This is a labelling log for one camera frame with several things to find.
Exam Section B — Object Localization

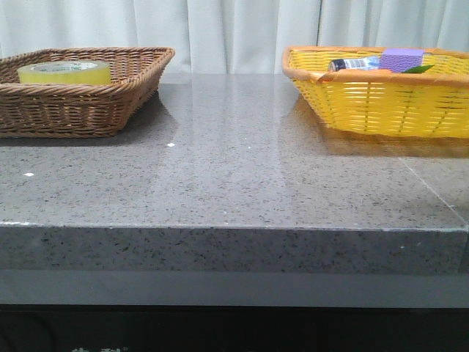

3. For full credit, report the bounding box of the yellow tape roll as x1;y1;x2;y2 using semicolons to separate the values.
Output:
17;60;111;85

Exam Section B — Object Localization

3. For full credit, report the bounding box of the white curtain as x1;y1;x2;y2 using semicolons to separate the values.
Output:
1;1;468;74

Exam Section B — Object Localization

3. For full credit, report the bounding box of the small blue-label bottle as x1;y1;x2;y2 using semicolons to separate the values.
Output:
328;56;380;72

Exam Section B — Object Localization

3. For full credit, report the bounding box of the purple foam block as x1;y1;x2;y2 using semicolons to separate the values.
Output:
379;48;425;73

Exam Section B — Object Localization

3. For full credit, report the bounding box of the yellow woven plastic basket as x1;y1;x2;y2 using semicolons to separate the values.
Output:
282;46;468;139

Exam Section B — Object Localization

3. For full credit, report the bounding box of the orange toy carrot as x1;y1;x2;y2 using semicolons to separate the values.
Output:
366;64;436;76

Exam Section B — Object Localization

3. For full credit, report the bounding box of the brown wicker basket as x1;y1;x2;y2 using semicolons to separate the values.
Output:
1;47;175;138

